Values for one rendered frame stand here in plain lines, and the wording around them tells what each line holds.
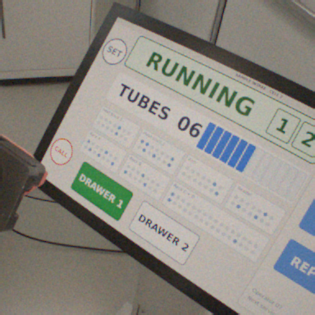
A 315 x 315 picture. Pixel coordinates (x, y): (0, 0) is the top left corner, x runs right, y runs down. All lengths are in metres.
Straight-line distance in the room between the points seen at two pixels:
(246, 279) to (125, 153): 0.23
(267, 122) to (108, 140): 0.22
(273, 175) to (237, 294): 0.16
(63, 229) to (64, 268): 0.20
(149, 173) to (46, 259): 1.20
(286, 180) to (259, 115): 0.09
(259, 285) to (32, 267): 1.27
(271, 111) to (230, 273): 0.21
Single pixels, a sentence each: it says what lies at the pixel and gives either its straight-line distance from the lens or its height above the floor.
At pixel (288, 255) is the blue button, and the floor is 1.05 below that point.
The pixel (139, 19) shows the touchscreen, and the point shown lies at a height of 1.19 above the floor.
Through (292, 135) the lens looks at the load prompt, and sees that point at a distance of 0.52.
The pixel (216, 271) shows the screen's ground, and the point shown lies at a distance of 0.53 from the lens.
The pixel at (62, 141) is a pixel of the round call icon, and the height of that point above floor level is 1.03.
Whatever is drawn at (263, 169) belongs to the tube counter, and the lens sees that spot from 0.52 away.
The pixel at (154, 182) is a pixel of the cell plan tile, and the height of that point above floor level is 1.04.
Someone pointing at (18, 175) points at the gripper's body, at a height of 1.19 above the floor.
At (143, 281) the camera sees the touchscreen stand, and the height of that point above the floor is 0.72.
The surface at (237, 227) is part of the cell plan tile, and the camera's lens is 0.52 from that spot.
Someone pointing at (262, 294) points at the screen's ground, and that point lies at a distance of 0.53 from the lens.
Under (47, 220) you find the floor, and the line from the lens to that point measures 1.82.
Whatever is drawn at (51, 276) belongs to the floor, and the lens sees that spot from 1.67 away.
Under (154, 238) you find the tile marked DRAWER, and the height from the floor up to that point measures 0.99.
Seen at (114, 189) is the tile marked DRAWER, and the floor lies 1.01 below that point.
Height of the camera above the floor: 1.44
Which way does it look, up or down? 42 degrees down
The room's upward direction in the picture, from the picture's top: 11 degrees clockwise
